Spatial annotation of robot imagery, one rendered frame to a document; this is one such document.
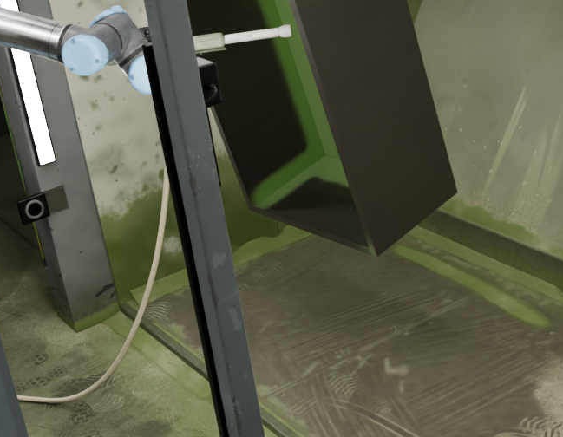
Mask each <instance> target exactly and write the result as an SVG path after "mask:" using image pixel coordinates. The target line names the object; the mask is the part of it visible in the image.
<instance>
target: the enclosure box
mask: <svg viewBox="0 0 563 437"><path fill-rule="evenodd" d="M187 8H188V13H189V18H190V24H191V28H192V33H193V36H200V35H207V34H213V33H222V34H223V35H230V34H236V33H242V32H248V31H255V30H262V29H273V28H278V27H280V26H283V25H287V24H289V25H290V27H291V36H290V37H280V36H279V37H273V38H266V39H259V40H253V41H247V42H235V43H228V44H225V46H224V47H226V49H225V50H219V51H213V52H206V53H202V55H200V53H199V54H196V56H197V57H199V58H202V59H206V60H208V61H211V62H215V63H216V65H217V70H218V76H219V85H220V90H221V95H222V102H221V103H220V104H218V105H215V106H212V107H210V109H211V111H212V113H213V117H214V119H215V122H216V124H217V127H218V130H219V133H220V135H221V138H222V140H223V142H224V145H225V147H226V151H227V153H228V156H229V158H230V161H231V163H232V167H233V169H234V172H235V174H236V176H237V179H238V181H239V185H240V187H241V190H242V192H243V194H244V197H245V201H246V203H247V205H248V208H249V210H250V211H252V212H256V213H258V214H261V215H264V216H266V217H268V218H271V219H275V220H277V221H280V222H282V223H285V224H288V225H291V226H294V227H297V228H298V229H301V230H304V231H307V232H310V233H313V234H315V235H318V236H320V237H322V238H327V239H329V240H331V241H334V242H337V243H339V244H341V245H345V246H348V247H350V248H353V249H355V250H358V251H361V252H364V253H367V254H370V255H371V256H374V257H378V256H379V255H381V254H382V253H383V252H384V251H386V250H387V249H388V248H390V247H391V246H392V245H393V244H394V243H395V242H396V241H398V240H399V239H400V238H402V237H403V236H404V235H405V234H407V233H408V232H409V231H411V230H412V229H413V228H414V227H416V226H417V225H418V224H420V223H421V222H422V221H423V220H424V219H426V218H427V217H428V216H429V215H430V214H431V213H432V212H434V211H435V210H436V209H438V208H439V207H440V206H441V205H443V204H444V203H445V202H447V201H448V200H449V199H451V198H452V197H453V196H454V195H456V194H457V193H458V192H457V188H456V184H455V179H454V175H453V172H452V168H451V165H450V162H449V158H448V153H447V149H446V146H445V142H444V139H443V136H442V130H441V126H440V123H439V120H438V116H437V112H436V109H435V103H434V100H433V96H432V94H431V90H430V86H429V80H428V77H427V74H426V70H425V67H424V64H423V60H422V54H421V50H420V48H419V44H418V41H417V37H416V32H415V28H414V24H413V21H412V18H411V15H410V11H409V6H408V2H407V0H187ZM224 47H223V48H224Z"/></svg>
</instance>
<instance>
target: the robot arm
mask: <svg viewBox="0 0 563 437"><path fill-rule="evenodd" d="M149 42H152V40H151V36H150V31H149V27H148V26H147V27H142V28H138V27H137V26H136V25H135V24H134V22H133V21H132V19H131V18H130V17H129V14H128V13H127V12H126V11H125V10H124V9H123V8H122V7H121V6H119V5H116V6H113V7H111V8H109V9H108V10H105V11H103V12H102V13H101V14H100V15H99V16H97V17H96V18H95V19H93V20H92V21H91V22H90V24H89V28H88V29H86V28H83V27H80V26H76V25H73V24H69V23H68V24H66V23H59V22H57V21H53V20H49V19H46V18H42V17H39V16H33V15H30V14H27V13H23V12H20V11H16V10H11V9H7V8H4V7H0V46H4V47H7V48H10V49H16V50H19V51H22V52H25V53H29V54H32V55H38V56H41V57H44V58H48V59H51V60H54V61H58V62H59V63H63V64H65V65H66V67H67V68H68V69H69V70H70V71H71V72H73V73H75V74H77V75H92V74H95V73H97V72H99V71H101V70H102V69H103V68H104V67H105V66H106V65H108V64H109V63H111V62H112V61H113V60H115V62H116V63H117V64H118V65H119V67H120V68H121V70H122V71H123V72H124V74H125V75H126V76H127V77H128V79H129V82H130V84H131V85H132V87H133V88H134V89H135V90H136V91H137V92H139V93H141V94H144V95H152V94H151V89H150V85H149V80H148V76H147V68H146V63H145V59H144V55H143V50H142V45H143V44H145V43H149Z"/></svg>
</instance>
